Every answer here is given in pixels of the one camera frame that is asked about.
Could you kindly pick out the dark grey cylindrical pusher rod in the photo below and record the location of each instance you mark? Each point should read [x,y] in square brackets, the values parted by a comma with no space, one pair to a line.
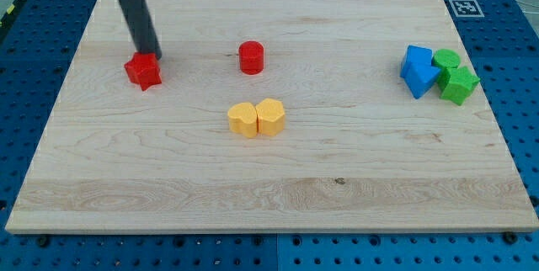
[140,26]

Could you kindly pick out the red star block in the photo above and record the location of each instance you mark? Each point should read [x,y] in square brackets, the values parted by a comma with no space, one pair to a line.
[143,70]

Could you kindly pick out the wooden board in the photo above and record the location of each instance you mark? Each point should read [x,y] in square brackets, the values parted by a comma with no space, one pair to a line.
[358,153]

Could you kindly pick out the green star block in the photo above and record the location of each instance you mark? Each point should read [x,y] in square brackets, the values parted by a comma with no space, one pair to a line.
[457,84]

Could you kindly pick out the red cylinder block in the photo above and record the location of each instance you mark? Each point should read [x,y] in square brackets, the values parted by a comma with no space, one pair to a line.
[251,57]

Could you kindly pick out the yellow heart block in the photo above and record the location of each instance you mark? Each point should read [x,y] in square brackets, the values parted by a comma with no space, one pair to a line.
[243,119]

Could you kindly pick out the yellow hexagon block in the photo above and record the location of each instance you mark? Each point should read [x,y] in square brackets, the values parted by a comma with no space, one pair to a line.
[271,117]

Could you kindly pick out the blue cube block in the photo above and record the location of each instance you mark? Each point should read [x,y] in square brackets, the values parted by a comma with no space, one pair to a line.
[415,54]

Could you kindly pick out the blue triangle block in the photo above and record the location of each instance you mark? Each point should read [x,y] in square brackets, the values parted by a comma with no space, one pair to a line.
[420,78]

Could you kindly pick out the green cylinder block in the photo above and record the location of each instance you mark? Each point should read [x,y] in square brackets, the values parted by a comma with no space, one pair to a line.
[445,59]

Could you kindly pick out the white fiducial marker tag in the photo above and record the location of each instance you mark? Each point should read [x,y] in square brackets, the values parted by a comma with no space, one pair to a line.
[466,8]

